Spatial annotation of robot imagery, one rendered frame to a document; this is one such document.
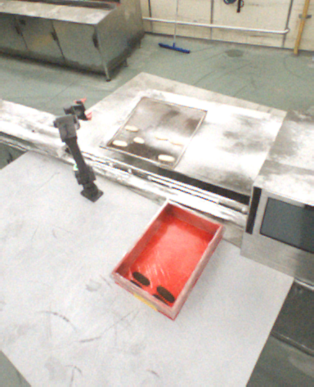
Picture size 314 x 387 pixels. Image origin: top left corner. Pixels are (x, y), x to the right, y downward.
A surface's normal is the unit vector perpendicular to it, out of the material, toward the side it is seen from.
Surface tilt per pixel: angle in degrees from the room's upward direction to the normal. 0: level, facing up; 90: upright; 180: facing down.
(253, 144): 10
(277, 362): 0
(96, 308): 0
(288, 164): 0
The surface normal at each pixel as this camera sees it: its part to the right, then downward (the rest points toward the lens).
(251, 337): -0.10, -0.70
